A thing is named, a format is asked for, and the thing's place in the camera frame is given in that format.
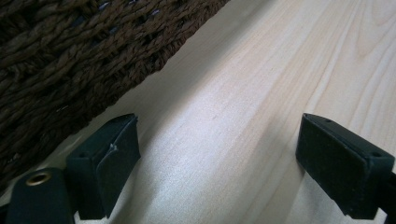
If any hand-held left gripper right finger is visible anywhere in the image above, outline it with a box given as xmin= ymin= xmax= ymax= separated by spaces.
xmin=294 ymin=112 xmax=396 ymax=220

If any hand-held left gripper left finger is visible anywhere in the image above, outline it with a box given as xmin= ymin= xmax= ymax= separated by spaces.
xmin=64 ymin=113 xmax=142 ymax=221

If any dark brown woven basket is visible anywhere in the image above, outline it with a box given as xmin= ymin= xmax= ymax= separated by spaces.
xmin=0 ymin=0 xmax=232 ymax=195

